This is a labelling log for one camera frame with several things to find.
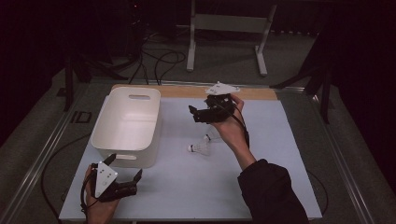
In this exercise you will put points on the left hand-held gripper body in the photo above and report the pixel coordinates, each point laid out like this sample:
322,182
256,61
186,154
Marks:
105,179

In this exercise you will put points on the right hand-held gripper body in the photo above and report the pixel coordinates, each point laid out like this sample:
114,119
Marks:
218,109

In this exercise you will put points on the white feather shuttlecock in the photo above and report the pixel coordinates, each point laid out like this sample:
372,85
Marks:
211,136
200,148

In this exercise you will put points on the white plastic bin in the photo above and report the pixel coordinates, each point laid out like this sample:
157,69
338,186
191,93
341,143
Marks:
127,124

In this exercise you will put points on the person's right hand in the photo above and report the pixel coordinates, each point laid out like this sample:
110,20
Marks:
232,130

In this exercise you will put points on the person's left hand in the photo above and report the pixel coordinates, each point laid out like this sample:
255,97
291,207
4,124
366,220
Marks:
99,210

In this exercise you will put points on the wooden table board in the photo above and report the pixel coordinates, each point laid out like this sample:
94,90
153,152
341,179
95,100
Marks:
180,92

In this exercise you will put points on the white table mat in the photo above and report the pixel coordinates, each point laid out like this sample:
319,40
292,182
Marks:
174,186

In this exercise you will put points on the white metal stand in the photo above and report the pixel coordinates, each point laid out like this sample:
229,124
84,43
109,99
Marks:
229,23

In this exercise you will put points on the black stand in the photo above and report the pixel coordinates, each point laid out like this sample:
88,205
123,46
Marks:
69,81
325,93

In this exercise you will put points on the metal floor rail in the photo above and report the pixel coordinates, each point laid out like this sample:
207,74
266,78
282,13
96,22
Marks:
342,161
40,158

